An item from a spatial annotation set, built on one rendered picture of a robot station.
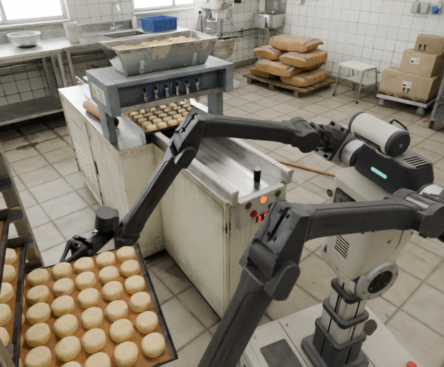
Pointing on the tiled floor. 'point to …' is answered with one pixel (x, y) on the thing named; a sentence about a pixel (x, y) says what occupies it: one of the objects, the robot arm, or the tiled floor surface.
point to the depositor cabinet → (115, 166)
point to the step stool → (359, 76)
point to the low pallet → (288, 84)
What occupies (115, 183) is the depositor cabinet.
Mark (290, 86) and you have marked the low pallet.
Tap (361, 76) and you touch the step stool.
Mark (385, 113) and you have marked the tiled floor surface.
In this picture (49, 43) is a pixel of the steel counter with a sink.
